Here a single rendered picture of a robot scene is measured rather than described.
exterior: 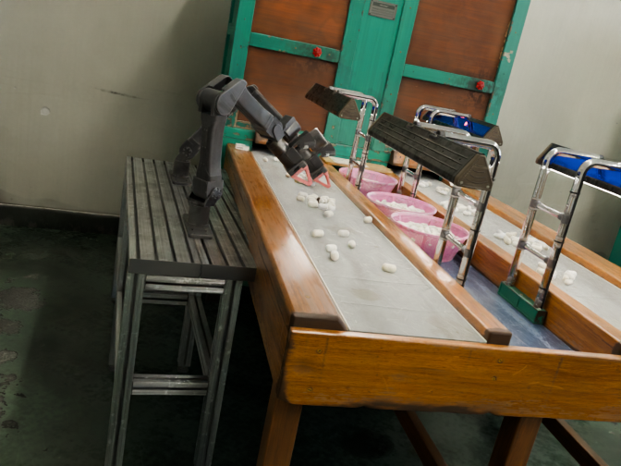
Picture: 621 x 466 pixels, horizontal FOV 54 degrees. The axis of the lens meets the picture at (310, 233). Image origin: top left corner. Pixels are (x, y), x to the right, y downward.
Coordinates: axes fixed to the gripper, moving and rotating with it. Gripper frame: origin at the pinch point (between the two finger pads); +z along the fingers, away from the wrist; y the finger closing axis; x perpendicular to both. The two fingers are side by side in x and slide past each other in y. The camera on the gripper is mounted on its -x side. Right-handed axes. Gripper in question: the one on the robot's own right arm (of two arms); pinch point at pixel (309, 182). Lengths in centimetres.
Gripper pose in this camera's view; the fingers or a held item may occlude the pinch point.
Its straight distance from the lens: 206.1
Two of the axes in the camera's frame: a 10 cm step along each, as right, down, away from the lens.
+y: -2.0, -3.2, 9.3
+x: -7.6, 6.4, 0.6
